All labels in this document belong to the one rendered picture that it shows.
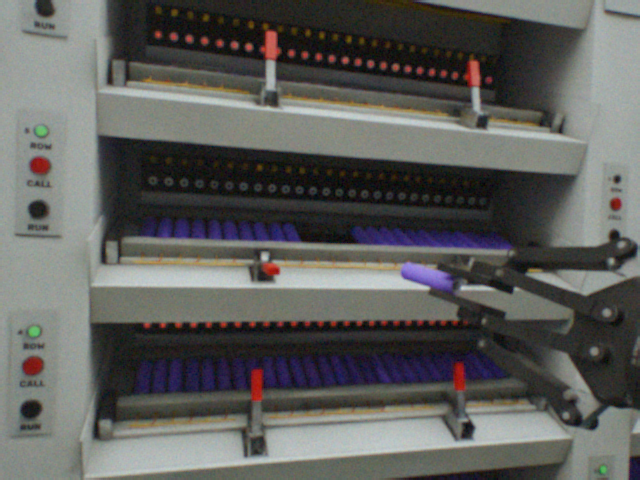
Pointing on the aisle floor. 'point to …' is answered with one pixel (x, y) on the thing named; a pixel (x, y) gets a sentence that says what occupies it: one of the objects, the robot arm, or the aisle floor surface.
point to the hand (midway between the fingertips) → (468, 290)
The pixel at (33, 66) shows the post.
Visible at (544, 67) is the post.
